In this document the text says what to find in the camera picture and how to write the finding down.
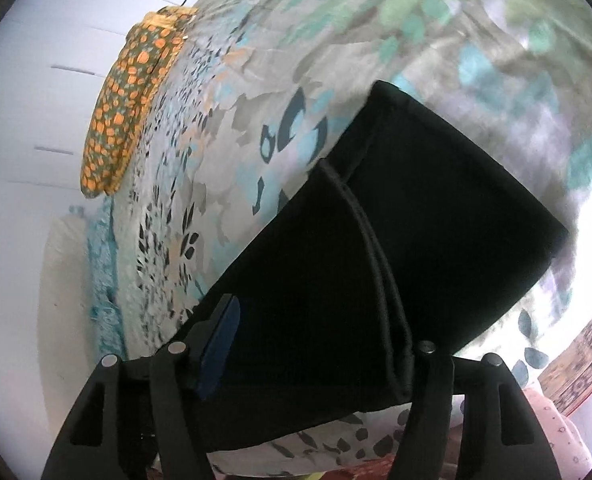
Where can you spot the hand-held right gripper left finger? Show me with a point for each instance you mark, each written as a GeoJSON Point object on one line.
{"type": "Point", "coordinates": [220, 345]}

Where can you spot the patterned floor rug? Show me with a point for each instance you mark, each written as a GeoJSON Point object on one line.
{"type": "Point", "coordinates": [588, 350]}

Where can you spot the white wardrobe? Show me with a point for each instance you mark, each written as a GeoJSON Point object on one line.
{"type": "Point", "coordinates": [65, 35]}

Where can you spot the orange floral pillow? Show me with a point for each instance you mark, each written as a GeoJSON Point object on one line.
{"type": "Point", "coordinates": [125, 105]}

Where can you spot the blue floral pillow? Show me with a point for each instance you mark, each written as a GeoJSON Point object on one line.
{"type": "Point", "coordinates": [100, 270]}

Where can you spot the pink dotted pajama clothing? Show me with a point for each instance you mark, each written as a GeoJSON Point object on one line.
{"type": "Point", "coordinates": [561, 435]}

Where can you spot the floral bed sheet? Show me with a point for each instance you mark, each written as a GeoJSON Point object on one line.
{"type": "Point", "coordinates": [376, 25]}

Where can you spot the black pants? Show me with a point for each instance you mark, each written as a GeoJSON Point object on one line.
{"type": "Point", "coordinates": [426, 210]}

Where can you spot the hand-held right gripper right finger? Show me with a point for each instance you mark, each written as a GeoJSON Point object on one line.
{"type": "Point", "coordinates": [428, 385]}

